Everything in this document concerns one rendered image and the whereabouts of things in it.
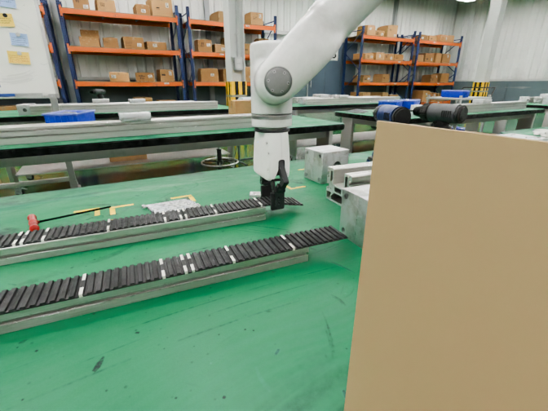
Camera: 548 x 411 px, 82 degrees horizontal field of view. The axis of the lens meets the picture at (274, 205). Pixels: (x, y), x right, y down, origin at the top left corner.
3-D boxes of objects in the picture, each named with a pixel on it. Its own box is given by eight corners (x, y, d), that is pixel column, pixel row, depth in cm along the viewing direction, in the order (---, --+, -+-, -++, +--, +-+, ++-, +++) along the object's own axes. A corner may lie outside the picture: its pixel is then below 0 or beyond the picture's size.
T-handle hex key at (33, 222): (30, 235, 63) (28, 227, 62) (28, 221, 69) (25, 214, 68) (116, 215, 72) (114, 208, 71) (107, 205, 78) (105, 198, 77)
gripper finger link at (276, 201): (269, 180, 67) (270, 209, 70) (276, 184, 64) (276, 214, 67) (283, 178, 68) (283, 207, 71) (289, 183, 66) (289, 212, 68)
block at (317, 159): (326, 186, 92) (328, 154, 89) (303, 177, 101) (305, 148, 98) (351, 181, 97) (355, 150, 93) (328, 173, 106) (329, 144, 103)
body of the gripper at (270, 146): (246, 121, 69) (248, 171, 73) (264, 127, 60) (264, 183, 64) (278, 120, 72) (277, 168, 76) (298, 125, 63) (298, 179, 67)
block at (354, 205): (381, 262, 53) (388, 210, 49) (338, 232, 64) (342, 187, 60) (421, 252, 56) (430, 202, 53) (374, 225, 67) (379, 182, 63)
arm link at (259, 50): (296, 115, 61) (289, 111, 69) (298, 37, 56) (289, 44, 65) (252, 115, 60) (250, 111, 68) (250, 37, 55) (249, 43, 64)
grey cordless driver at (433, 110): (446, 174, 105) (460, 104, 97) (394, 162, 120) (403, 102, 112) (457, 170, 109) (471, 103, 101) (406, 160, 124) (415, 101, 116)
